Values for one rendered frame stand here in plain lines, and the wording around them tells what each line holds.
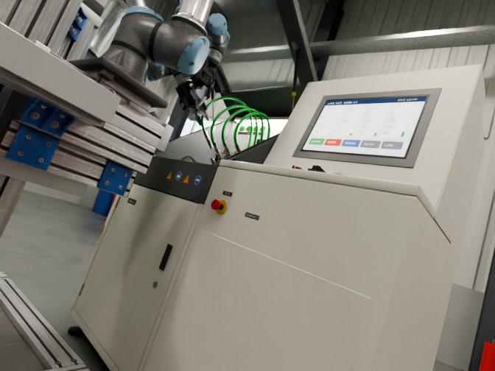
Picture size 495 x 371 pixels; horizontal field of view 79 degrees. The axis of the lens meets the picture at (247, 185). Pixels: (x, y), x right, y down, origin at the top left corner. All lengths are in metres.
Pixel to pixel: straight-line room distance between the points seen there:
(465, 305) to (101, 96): 4.81
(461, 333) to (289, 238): 4.30
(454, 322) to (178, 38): 4.71
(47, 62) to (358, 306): 0.83
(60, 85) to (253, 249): 0.64
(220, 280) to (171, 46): 0.72
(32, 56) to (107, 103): 0.16
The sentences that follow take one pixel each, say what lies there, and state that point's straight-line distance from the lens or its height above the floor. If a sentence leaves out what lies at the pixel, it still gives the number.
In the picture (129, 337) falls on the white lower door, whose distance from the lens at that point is 1.37.
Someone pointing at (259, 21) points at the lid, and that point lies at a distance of 1.69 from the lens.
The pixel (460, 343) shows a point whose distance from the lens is 5.05.
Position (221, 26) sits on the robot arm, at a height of 1.49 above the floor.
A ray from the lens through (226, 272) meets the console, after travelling 0.99.
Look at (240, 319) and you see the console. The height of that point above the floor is 0.50.
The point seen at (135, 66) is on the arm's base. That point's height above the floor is 1.09.
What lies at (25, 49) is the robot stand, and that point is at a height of 0.93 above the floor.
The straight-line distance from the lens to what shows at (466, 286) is 5.05.
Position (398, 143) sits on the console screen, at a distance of 1.15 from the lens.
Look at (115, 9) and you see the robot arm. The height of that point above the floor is 1.49.
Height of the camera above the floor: 0.75
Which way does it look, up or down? 8 degrees up
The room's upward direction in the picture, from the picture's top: 19 degrees clockwise
